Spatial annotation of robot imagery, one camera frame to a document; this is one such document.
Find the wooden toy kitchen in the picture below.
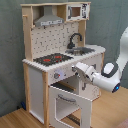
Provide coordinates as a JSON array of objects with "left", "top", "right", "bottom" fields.
[{"left": 22, "top": 2, "right": 105, "bottom": 128}]

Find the left oven knob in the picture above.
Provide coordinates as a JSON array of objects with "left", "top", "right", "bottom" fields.
[{"left": 54, "top": 73, "right": 60, "bottom": 79}]

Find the grey range hood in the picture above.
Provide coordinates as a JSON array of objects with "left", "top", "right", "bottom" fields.
[{"left": 35, "top": 5, "right": 64, "bottom": 27}]

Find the black toy stovetop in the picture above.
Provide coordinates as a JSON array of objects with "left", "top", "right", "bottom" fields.
[{"left": 34, "top": 53, "right": 71, "bottom": 67}]

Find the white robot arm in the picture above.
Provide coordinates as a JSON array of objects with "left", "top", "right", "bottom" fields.
[{"left": 74, "top": 27, "right": 128, "bottom": 93}]

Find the white toy microwave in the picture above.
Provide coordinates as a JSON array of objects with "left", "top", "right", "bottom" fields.
[{"left": 66, "top": 3, "right": 90, "bottom": 21}]

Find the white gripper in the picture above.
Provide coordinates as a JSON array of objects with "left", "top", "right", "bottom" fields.
[{"left": 73, "top": 62, "right": 99, "bottom": 82}]

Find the black toy faucet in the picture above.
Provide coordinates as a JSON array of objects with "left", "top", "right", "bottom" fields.
[{"left": 67, "top": 33, "right": 83, "bottom": 49}]

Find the grey toy sink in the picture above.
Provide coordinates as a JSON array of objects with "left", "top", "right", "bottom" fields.
[{"left": 66, "top": 47, "right": 94, "bottom": 56}]

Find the white oven door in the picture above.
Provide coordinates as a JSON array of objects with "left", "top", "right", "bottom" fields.
[{"left": 49, "top": 86, "right": 92, "bottom": 128}]

